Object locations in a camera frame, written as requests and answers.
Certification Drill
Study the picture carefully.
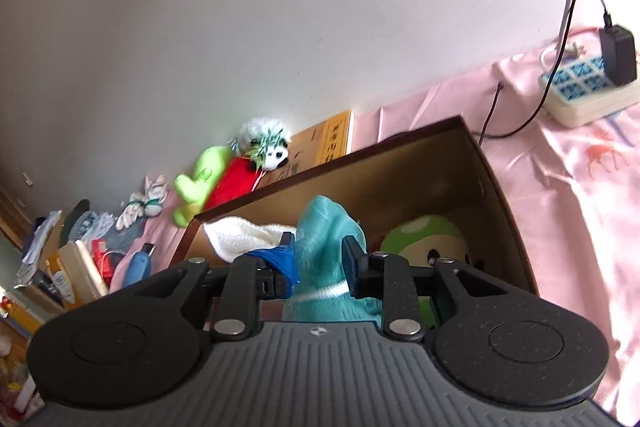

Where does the pile of papers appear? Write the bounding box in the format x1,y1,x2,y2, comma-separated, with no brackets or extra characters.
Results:
16,209,64,285

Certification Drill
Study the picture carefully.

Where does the dark denim cloth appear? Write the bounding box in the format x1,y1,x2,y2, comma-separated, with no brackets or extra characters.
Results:
102,227,147,255

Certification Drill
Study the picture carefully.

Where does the red packet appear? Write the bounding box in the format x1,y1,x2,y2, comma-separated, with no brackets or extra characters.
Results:
90,239,115,289

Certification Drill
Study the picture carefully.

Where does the pink bedsheet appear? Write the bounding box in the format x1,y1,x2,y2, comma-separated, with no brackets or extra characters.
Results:
107,24,640,415

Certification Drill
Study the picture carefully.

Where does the white towel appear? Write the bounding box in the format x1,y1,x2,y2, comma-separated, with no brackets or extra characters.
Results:
202,217,297,266

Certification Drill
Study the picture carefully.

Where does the round green mushroom plush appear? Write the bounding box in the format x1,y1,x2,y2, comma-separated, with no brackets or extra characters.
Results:
379,214,475,328

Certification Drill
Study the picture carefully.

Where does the black power adapter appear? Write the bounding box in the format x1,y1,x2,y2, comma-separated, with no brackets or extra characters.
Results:
599,24,639,88

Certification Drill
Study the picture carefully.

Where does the clear plastic bag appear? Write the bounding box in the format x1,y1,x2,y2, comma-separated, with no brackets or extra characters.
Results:
67,209,119,244

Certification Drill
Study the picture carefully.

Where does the brown cardboard box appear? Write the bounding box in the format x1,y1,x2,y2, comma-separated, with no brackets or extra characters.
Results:
169,115,540,323

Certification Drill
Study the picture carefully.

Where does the black cable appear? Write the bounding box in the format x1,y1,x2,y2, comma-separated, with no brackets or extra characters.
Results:
474,0,615,142

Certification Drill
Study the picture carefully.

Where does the black cap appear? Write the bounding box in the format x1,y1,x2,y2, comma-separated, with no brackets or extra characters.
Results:
59,199,92,240

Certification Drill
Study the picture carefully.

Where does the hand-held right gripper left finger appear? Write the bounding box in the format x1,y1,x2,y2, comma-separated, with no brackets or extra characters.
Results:
135,232,301,342

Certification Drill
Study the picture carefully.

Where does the white plug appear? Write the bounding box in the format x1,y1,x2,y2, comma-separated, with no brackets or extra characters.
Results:
541,41,587,75

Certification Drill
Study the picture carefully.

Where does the white gloves pair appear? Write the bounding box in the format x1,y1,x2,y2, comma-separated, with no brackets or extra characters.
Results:
115,174,169,231

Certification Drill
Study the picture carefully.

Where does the orange book box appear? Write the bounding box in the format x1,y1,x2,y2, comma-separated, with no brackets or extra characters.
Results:
259,110,357,188

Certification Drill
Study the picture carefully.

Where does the teal sock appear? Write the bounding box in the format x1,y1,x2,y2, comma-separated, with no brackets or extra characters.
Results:
291,195,385,323

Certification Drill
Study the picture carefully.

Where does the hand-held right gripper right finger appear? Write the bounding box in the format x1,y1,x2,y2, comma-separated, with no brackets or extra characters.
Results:
342,236,506,340

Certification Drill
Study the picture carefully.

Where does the red plush toy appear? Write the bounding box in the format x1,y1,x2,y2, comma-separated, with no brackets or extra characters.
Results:
206,155,264,211

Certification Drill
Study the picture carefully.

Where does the white power strip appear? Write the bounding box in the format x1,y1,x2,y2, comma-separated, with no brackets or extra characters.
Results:
538,54,640,128

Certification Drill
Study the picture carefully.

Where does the white panda plush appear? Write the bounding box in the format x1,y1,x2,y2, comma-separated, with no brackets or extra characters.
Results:
229,117,294,172

